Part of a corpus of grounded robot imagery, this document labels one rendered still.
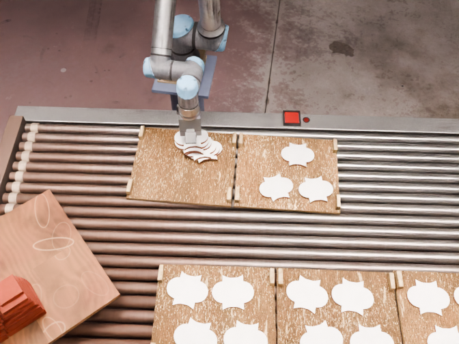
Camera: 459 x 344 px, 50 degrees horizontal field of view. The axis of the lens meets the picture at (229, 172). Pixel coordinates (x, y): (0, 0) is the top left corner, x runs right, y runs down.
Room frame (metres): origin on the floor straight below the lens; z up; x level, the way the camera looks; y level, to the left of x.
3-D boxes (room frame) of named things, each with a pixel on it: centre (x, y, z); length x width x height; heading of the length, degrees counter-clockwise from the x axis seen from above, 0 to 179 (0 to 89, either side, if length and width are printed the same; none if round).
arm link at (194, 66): (1.30, 0.16, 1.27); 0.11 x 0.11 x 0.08; 83
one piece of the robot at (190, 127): (1.17, 0.16, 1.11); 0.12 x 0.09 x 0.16; 5
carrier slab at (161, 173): (1.11, 0.19, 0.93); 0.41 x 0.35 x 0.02; 87
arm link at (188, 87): (1.20, 0.16, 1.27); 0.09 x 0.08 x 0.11; 173
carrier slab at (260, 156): (1.09, -0.23, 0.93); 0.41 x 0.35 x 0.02; 87
